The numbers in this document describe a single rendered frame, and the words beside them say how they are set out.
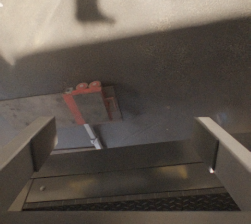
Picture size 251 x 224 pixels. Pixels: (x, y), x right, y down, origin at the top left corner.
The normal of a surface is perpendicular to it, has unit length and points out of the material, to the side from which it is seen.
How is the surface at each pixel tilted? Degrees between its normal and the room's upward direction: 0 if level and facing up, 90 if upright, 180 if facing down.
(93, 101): 0
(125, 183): 90
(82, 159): 90
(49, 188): 90
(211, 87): 0
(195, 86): 0
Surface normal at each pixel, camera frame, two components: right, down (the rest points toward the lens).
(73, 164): -0.18, -0.75
